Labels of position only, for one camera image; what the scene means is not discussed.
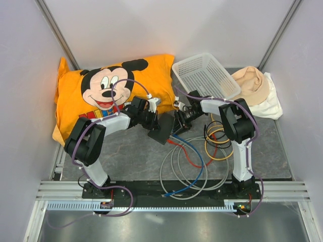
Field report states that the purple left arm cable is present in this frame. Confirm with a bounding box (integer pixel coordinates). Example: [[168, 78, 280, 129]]
[[71, 78, 153, 167]]

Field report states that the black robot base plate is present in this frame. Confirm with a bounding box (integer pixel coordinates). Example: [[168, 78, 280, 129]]
[[82, 180, 261, 208]]

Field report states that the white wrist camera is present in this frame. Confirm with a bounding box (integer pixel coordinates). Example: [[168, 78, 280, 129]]
[[148, 98, 161, 113], [173, 96, 186, 111]]

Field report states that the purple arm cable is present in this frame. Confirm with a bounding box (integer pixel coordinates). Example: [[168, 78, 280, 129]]
[[71, 78, 153, 167], [174, 85, 264, 202]]

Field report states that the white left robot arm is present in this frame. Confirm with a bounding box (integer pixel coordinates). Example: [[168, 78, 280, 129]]
[[64, 95, 161, 198]]

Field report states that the blue ethernet cable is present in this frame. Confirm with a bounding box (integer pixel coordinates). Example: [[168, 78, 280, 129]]
[[164, 133, 205, 198]]

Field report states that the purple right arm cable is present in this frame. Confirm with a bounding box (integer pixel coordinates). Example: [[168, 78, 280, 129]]
[[174, 85, 264, 202]]

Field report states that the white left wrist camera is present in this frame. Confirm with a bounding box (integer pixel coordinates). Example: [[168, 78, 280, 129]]
[[148, 98, 161, 113]]

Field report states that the peach folded cloth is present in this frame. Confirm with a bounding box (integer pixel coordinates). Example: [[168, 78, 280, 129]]
[[232, 66, 270, 106]]

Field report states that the white crumpled cloth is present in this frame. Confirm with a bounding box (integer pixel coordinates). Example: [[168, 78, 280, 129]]
[[249, 72, 283, 120]]

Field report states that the black network switch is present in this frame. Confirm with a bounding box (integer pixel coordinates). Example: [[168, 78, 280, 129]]
[[148, 113, 174, 145]]

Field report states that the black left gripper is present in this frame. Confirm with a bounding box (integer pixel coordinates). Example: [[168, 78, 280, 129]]
[[138, 108, 160, 131]]

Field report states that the white plastic mesh basket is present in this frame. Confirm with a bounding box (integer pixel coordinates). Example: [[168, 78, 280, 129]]
[[172, 53, 241, 100]]

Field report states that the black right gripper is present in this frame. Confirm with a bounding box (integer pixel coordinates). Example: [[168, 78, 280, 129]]
[[171, 108, 202, 136]]

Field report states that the aluminium slotted rail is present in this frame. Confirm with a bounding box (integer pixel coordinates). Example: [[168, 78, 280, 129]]
[[36, 180, 310, 212]]

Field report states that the orange Mickey Mouse pillow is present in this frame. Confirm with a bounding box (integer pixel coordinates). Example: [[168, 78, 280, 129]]
[[52, 54, 175, 145]]

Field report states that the red ethernet cable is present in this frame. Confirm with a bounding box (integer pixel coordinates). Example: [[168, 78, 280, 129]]
[[168, 133, 219, 168]]

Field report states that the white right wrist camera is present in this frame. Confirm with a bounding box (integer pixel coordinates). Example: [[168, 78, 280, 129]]
[[173, 96, 186, 111]]

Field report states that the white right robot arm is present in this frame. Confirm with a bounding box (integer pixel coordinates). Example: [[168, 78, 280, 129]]
[[173, 91, 258, 199]]

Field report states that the black ethernet cable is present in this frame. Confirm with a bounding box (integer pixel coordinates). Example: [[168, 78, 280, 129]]
[[203, 121, 232, 150]]

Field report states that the grey ethernet cable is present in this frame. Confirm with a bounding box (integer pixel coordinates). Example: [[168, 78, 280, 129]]
[[159, 137, 230, 201]]

